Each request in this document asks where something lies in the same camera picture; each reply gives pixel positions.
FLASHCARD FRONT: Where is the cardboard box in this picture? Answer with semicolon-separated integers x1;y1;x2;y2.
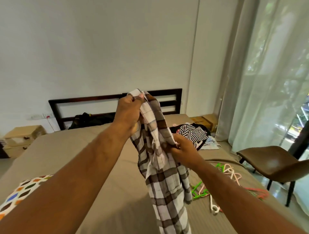
202;113;219;131
189;116;213;134

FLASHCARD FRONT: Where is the pile of coloured plastic hangers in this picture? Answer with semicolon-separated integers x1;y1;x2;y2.
190;162;270;216

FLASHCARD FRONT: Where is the bed with taupe sheet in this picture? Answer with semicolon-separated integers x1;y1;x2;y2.
0;113;309;234

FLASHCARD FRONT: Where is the colourful leaf print pillow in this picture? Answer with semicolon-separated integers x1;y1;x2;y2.
0;175;54;223

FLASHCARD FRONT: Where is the black white striped garment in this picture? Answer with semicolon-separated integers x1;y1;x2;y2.
169;123;212;150

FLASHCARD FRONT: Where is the white wall socket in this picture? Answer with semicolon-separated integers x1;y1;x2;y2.
29;113;52;122

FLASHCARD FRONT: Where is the person's left forearm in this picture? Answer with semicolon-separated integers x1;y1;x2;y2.
0;123;132;234

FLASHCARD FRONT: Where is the cardboard boxes left of bed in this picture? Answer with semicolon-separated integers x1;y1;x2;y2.
2;125;48;159

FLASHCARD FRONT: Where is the sheer white curtain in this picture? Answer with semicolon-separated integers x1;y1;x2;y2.
215;0;309;155

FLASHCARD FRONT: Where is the person's right hand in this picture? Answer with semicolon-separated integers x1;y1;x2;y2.
162;132;206;169

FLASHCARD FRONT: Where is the brown chair with black legs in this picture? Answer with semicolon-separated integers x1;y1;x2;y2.
236;121;309;208

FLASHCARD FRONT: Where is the person's right forearm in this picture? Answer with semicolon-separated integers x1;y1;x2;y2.
192;158;309;234

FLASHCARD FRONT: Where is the light blue garment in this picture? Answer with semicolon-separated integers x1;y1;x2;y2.
200;135;222;150

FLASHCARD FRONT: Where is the black slatted headboard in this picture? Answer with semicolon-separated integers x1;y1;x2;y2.
48;88;183;131

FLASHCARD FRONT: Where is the black bag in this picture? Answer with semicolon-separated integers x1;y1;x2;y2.
69;112;117;130

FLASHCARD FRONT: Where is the brown white plaid shirt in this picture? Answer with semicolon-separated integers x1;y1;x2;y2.
126;88;193;234

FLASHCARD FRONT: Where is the person's left hand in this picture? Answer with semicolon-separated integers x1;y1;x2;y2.
112;93;145;136

